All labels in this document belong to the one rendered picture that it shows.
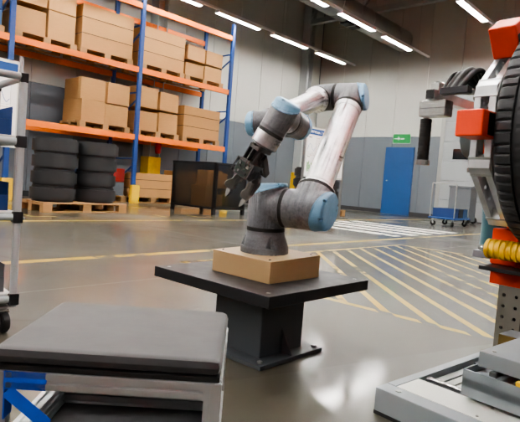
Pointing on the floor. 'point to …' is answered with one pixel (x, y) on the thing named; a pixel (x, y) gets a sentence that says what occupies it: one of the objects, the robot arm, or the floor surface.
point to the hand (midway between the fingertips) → (234, 198)
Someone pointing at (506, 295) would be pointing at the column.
